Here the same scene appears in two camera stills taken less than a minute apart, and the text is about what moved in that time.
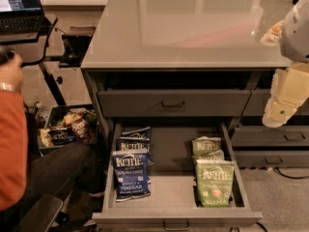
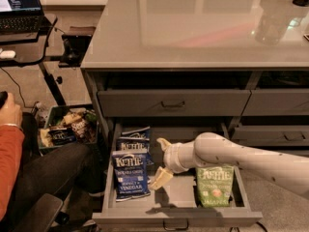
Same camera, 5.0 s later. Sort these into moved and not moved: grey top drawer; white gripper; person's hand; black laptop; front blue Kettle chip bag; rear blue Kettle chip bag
Moved: white gripper; person's hand
Not moved: black laptop; rear blue Kettle chip bag; front blue Kettle chip bag; grey top drawer
